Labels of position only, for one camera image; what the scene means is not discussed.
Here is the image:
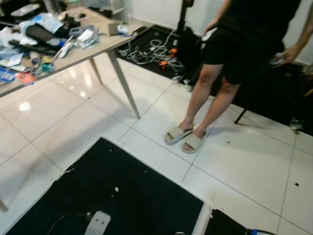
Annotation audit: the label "black chair leg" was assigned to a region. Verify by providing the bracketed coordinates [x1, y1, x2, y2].
[233, 108, 248, 124]

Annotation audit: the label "silver tray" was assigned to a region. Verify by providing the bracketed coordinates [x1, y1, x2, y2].
[10, 4, 40, 18]

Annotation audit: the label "blue white cable connector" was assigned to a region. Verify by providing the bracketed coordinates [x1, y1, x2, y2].
[245, 228, 275, 235]

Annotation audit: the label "person in black clothes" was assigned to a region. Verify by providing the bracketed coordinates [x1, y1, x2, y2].
[177, 0, 313, 150]

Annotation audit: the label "beige rubber slipper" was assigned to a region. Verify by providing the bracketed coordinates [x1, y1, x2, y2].
[164, 126, 194, 145]
[181, 133, 205, 155]

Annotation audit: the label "black pouch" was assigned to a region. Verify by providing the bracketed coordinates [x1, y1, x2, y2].
[24, 23, 63, 46]

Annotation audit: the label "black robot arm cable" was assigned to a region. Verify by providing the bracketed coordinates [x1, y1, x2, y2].
[47, 211, 93, 235]

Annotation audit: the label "small green object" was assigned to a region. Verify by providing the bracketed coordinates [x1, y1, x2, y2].
[40, 62, 54, 73]

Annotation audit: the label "white grey device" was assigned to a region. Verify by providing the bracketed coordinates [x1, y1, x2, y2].
[72, 26, 99, 48]

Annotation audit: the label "large black floor mat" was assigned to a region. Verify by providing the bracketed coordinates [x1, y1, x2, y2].
[4, 137, 206, 235]

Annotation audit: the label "orange card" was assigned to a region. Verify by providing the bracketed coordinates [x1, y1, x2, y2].
[17, 71, 36, 85]

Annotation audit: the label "small black floor mat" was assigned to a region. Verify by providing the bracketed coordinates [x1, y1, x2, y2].
[205, 209, 260, 235]

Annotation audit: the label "beige table with grey legs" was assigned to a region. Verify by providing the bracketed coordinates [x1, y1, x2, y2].
[0, 6, 158, 213]

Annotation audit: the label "small cardboard box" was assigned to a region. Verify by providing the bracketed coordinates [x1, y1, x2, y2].
[107, 21, 121, 36]

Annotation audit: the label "white floor strip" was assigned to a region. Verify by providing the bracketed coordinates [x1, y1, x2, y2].
[192, 203, 214, 235]

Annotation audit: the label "blue packet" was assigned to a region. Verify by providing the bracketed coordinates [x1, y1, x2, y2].
[0, 67, 16, 83]

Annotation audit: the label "black floor mat with cables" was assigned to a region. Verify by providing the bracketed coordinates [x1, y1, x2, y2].
[115, 24, 313, 136]

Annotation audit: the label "white cable bundle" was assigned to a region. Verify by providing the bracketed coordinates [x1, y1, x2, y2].
[119, 29, 185, 70]

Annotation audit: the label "phone in person's hand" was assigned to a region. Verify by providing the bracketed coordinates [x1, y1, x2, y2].
[270, 52, 290, 66]

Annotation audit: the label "white and blue plastic bag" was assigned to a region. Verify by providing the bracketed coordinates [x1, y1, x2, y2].
[20, 13, 65, 35]

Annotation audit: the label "black tripod stand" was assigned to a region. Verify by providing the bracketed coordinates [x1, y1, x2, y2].
[176, 0, 204, 85]

